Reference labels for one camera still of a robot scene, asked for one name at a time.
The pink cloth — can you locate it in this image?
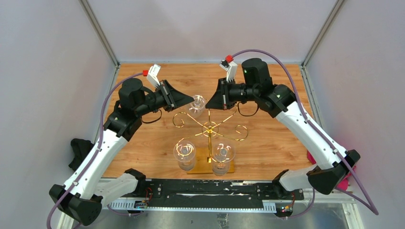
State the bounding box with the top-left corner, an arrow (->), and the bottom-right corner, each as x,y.
307,151 -> 351,191

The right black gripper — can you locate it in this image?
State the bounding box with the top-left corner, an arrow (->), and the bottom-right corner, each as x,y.
206,77 -> 258,111

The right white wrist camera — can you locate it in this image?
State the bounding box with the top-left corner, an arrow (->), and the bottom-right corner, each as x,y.
219,58 -> 237,82

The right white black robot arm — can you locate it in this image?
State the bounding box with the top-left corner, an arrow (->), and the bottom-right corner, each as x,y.
205,55 -> 360,199

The wine glass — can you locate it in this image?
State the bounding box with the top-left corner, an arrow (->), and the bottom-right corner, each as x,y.
187,94 -> 207,118
211,141 -> 236,176
173,140 -> 196,171

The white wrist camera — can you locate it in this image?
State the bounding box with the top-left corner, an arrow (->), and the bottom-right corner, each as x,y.
146,64 -> 161,88
219,58 -> 237,82

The gold wire glass rack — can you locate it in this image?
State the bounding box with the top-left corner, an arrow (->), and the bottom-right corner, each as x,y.
172,112 -> 248,162

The wooden rack base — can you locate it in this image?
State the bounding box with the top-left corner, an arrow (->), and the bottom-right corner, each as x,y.
186,147 -> 235,175

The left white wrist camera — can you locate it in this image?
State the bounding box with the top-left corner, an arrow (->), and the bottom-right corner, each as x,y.
146,64 -> 161,88

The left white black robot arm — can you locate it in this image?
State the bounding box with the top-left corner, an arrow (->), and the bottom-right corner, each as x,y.
49,77 -> 194,226

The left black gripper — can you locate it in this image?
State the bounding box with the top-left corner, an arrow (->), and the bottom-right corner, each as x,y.
135,80 -> 194,116

